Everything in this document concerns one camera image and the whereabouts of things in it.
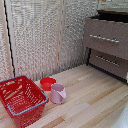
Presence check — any brown drawer cabinet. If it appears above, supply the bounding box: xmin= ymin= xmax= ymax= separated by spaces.
xmin=82 ymin=9 xmax=128 ymax=82

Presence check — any red plastic shopping basket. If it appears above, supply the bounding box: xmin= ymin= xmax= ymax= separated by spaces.
xmin=0 ymin=75 xmax=50 ymax=128

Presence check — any pink plastic mug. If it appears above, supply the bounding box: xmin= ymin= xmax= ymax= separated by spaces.
xmin=50 ymin=83 xmax=67 ymax=105

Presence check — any red plastic bowl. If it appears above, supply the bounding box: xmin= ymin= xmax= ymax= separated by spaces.
xmin=39 ymin=77 xmax=57 ymax=92

